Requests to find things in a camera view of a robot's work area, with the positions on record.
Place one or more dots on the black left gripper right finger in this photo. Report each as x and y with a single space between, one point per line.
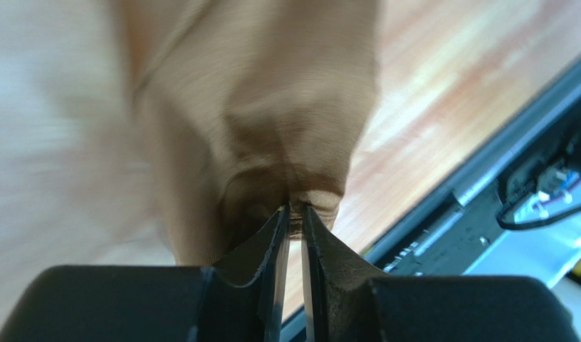
338 297

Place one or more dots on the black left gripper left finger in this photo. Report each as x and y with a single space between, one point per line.
245 293

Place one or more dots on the brown cloth napkin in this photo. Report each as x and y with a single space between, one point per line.
245 106

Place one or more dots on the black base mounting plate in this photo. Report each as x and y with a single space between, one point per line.
476 259

